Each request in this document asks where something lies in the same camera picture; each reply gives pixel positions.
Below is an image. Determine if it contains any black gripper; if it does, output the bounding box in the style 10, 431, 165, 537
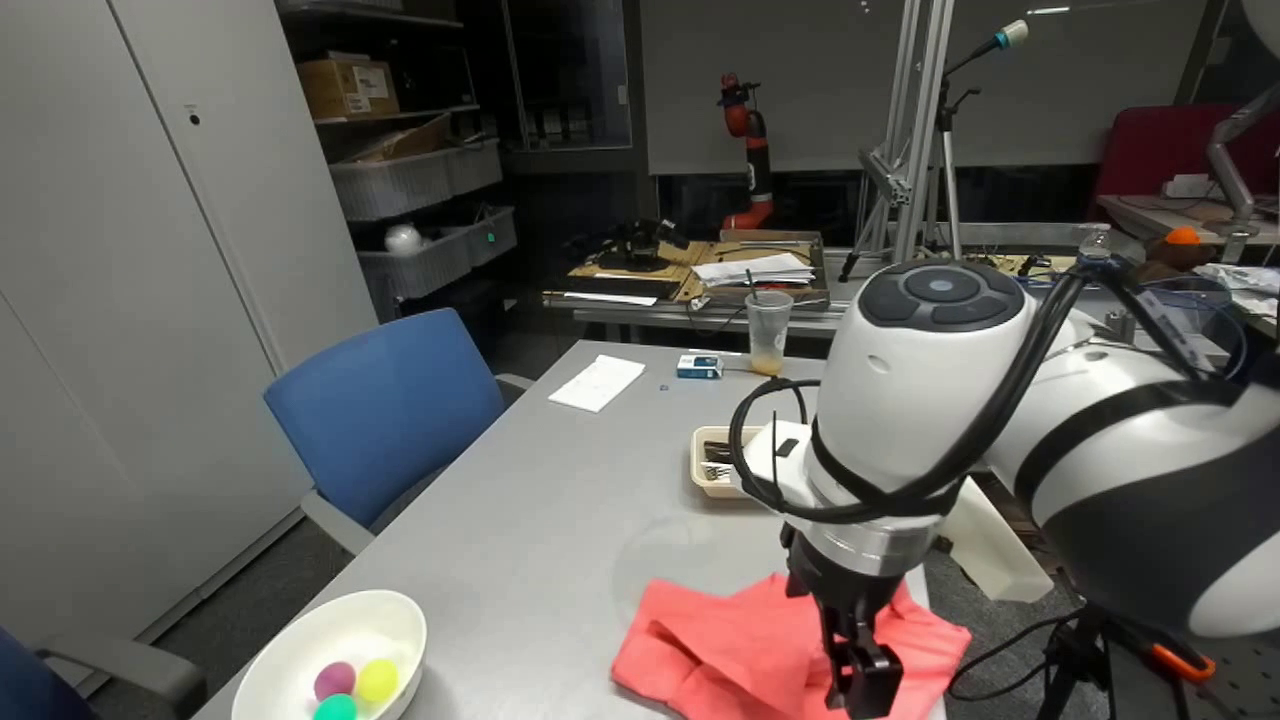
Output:
781, 525, 906, 717

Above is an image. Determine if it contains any red shirt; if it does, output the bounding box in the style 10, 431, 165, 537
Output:
612, 577, 974, 720

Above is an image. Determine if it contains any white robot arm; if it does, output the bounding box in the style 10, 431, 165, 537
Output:
742, 261, 1280, 717

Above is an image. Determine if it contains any beige plastic tray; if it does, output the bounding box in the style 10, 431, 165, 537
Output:
687, 424, 744, 498

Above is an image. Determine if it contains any small blue box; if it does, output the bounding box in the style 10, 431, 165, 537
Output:
678, 355, 719, 380

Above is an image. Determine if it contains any clear plastic cup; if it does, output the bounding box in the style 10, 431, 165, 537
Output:
749, 289, 792, 375

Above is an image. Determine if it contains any white paper sheet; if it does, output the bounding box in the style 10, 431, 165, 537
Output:
552, 355, 646, 413

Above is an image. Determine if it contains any cluttered back table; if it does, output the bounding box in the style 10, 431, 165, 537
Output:
542, 226, 851, 338

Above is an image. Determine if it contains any white bowl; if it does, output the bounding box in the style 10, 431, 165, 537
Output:
232, 586, 427, 720

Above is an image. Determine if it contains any yellow ball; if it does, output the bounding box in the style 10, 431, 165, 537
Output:
357, 661, 401, 708

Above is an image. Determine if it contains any green ball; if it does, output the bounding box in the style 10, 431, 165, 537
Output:
312, 694, 360, 720

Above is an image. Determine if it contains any pink ball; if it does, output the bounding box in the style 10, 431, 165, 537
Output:
312, 661, 357, 698

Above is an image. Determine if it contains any blue chair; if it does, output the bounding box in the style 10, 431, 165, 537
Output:
266, 306, 534, 555

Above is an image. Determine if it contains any grey storage bin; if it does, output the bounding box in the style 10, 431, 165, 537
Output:
360, 206, 518, 311

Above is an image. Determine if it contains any cardboard box on shelf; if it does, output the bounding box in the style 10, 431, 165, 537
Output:
299, 55, 401, 119

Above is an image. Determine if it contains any grey metal cabinet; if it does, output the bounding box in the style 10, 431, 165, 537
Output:
0, 0, 374, 641

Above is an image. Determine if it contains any black camera tripod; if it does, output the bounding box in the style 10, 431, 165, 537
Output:
949, 603, 1222, 720

